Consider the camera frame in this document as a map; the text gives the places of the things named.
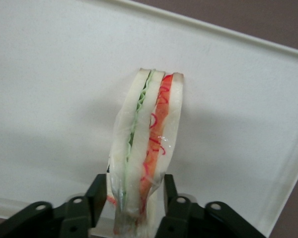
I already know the beige plastic tray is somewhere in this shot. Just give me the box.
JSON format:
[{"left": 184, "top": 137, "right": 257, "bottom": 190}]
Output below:
[{"left": 0, "top": 0, "right": 298, "bottom": 238}]

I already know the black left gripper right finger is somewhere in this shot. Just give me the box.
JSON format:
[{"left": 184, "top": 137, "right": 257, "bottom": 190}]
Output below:
[{"left": 155, "top": 173, "right": 267, "bottom": 238}]

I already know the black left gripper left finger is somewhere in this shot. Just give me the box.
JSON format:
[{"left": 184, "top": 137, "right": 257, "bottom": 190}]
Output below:
[{"left": 0, "top": 173, "right": 107, "bottom": 238}]

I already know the triangle sandwich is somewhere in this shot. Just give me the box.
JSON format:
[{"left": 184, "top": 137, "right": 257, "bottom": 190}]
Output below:
[{"left": 106, "top": 68, "right": 186, "bottom": 238}]

